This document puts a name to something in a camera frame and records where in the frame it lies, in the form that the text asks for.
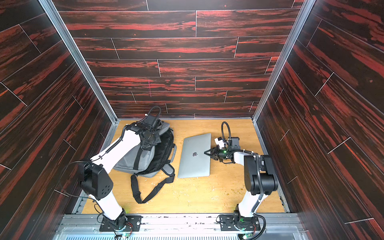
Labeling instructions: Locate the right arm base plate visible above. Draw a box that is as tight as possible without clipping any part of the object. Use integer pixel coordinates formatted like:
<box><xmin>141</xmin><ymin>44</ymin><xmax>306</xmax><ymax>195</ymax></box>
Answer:
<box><xmin>216</xmin><ymin>214</ymin><xmax>261</xmax><ymax>232</ymax></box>

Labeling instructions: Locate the silver laptop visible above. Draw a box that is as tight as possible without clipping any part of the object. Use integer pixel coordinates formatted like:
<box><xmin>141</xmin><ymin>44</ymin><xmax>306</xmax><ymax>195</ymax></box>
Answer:
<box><xmin>178</xmin><ymin>134</ymin><xmax>211</xmax><ymax>179</ymax></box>

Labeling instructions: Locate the aluminium corner post left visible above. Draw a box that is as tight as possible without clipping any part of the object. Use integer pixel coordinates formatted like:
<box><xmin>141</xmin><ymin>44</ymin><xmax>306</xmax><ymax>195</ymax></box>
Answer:
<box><xmin>38</xmin><ymin>0</ymin><xmax>118</xmax><ymax>123</ymax></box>

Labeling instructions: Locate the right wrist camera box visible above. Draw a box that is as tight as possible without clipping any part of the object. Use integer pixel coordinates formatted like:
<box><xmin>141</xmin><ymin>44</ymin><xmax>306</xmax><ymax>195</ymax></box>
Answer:
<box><xmin>215</xmin><ymin>137</ymin><xmax>240</xmax><ymax>150</ymax></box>

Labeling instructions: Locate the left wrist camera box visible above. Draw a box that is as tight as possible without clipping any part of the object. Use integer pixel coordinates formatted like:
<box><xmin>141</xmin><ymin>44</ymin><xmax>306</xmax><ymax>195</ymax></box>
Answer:
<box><xmin>144</xmin><ymin>115</ymin><xmax>161</xmax><ymax>129</ymax></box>

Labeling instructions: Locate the grey zippered laptop bag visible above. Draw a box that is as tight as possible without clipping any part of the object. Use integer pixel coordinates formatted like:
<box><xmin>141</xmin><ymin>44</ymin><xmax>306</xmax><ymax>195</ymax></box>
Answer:
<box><xmin>114</xmin><ymin>119</ymin><xmax>177</xmax><ymax>204</ymax></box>

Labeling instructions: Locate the aluminium corner post right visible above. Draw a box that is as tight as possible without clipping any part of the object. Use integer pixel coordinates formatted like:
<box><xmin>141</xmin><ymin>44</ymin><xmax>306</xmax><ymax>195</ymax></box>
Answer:
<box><xmin>252</xmin><ymin>0</ymin><xmax>317</xmax><ymax>122</ymax></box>

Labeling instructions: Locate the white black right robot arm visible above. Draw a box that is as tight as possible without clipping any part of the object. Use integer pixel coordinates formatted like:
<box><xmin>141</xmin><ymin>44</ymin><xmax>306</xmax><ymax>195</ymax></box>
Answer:
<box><xmin>204</xmin><ymin>146</ymin><xmax>278</xmax><ymax>224</ymax></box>

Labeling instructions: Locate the aluminium front rail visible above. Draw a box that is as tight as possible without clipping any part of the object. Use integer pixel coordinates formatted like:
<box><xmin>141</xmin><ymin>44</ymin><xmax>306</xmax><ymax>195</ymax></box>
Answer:
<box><xmin>52</xmin><ymin>212</ymin><xmax>310</xmax><ymax>240</ymax></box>

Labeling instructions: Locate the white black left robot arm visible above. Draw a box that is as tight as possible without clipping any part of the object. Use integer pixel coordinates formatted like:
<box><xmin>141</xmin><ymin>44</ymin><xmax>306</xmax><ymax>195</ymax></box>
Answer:
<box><xmin>80</xmin><ymin>120</ymin><xmax>177</xmax><ymax>230</ymax></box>

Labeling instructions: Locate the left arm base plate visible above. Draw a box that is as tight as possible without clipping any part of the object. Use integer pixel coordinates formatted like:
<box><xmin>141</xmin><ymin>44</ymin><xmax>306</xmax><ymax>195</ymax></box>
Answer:
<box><xmin>99</xmin><ymin>215</ymin><xmax>143</xmax><ymax>233</ymax></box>

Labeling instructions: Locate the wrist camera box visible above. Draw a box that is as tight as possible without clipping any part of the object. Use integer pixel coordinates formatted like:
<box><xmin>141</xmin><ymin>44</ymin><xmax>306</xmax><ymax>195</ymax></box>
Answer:
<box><xmin>144</xmin><ymin>115</ymin><xmax>161</xmax><ymax>129</ymax></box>
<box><xmin>215</xmin><ymin>137</ymin><xmax>240</xmax><ymax>150</ymax></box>

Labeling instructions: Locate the aluminium corner post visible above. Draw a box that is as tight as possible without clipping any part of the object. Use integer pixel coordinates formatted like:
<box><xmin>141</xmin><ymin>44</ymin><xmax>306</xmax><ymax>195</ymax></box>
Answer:
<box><xmin>38</xmin><ymin>0</ymin><xmax>118</xmax><ymax>123</ymax></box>
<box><xmin>252</xmin><ymin>0</ymin><xmax>317</xmax><ymax>122</ymax></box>

